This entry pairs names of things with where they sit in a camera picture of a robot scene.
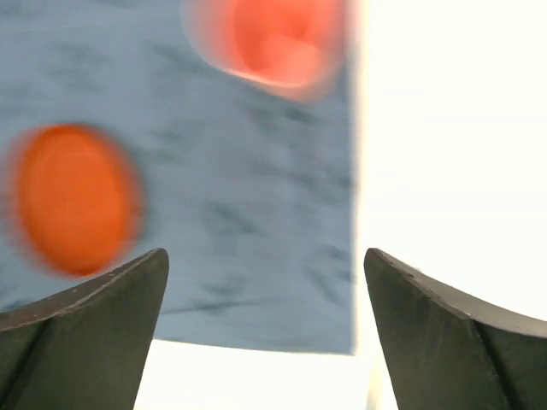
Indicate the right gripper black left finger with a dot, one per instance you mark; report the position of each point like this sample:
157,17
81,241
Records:
84,347

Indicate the pink plastic cup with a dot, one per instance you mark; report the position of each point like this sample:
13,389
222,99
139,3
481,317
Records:
291,49

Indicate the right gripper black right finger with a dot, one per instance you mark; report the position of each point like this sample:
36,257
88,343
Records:
445,349

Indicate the red plastic plate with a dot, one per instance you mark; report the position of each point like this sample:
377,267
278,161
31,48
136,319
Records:
75,201

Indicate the blue letter-print placemat cloth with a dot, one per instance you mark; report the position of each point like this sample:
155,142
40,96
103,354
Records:
248,193

